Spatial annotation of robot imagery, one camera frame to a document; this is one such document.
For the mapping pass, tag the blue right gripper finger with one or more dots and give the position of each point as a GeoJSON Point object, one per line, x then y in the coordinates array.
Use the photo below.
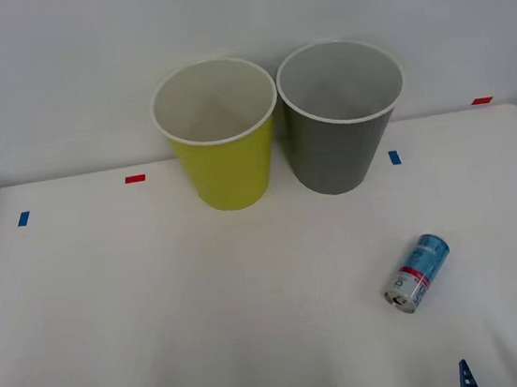
{"type": "Point", "coordinates": [468, 382]}

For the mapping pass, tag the grey plastic waste bin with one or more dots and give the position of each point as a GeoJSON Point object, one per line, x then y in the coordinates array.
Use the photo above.
{"type": "Point", "coordinates": [334, 156]}

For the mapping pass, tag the blue silver drink can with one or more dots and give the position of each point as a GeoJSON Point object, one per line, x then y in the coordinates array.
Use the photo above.
{"type": "Point", "coordinates": [418, 268]}

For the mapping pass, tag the yellow-green plastic waste bin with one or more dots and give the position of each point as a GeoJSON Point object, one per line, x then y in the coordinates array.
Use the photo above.
{"type": "Point", "coordinates": [230, 173]}

